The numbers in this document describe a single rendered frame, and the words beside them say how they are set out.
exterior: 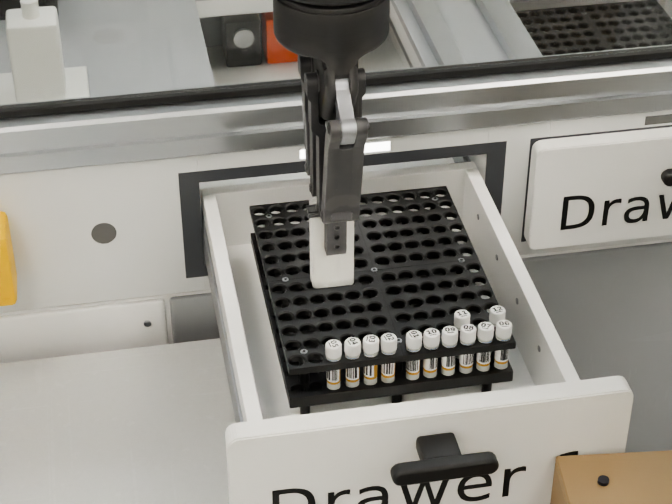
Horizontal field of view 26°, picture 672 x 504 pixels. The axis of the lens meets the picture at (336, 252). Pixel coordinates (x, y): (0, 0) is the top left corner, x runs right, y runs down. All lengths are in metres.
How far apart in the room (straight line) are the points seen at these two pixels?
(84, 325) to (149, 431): 0.14
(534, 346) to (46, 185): 0.43
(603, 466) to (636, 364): 0.46
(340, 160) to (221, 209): 0.37
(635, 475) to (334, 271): 0.26
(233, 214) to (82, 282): 0.15
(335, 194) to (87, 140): 0.33
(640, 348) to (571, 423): 0.46
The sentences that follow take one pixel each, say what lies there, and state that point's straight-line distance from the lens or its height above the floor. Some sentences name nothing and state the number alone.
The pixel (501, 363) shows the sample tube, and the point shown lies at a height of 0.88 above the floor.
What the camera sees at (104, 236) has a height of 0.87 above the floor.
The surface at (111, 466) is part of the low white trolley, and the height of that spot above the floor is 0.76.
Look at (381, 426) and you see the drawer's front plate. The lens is 1.01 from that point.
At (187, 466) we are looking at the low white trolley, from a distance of 1.22.
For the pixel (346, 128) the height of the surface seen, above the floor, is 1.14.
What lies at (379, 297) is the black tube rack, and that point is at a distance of 1.16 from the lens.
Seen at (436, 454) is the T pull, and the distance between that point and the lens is 1.01.
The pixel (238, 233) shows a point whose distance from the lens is 1.32.
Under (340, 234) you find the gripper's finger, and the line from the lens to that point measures 1.02.
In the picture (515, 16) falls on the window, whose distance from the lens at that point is 1.27.
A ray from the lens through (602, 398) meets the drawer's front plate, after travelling 1.05.
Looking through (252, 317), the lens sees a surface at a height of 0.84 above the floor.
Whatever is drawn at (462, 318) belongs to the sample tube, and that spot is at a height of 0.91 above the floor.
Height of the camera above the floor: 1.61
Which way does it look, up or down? 36 degrees down
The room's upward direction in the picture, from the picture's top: straight up
